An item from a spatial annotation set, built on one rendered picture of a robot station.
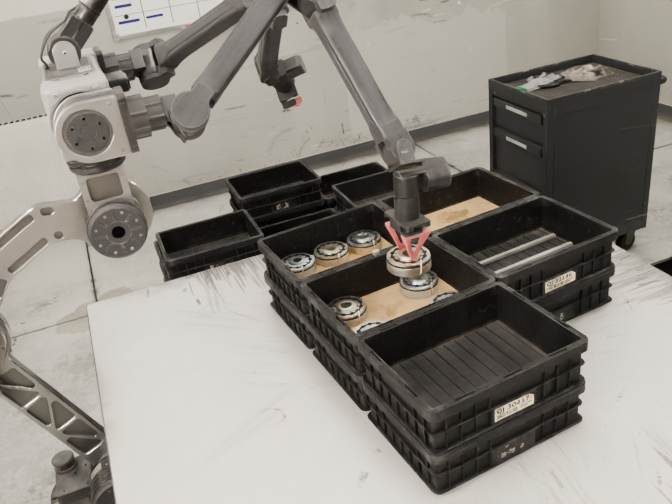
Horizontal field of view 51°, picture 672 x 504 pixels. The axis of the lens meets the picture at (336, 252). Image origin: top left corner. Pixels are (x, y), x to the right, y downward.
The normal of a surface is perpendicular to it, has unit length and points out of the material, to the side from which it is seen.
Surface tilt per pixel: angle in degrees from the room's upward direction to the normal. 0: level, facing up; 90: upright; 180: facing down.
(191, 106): 60
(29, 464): 0
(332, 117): 90
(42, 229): 90
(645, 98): 90
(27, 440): 0
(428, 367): 0
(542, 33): 90
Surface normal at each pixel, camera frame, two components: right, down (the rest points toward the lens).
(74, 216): 0.37, 0.41
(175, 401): -0.12, -0.87
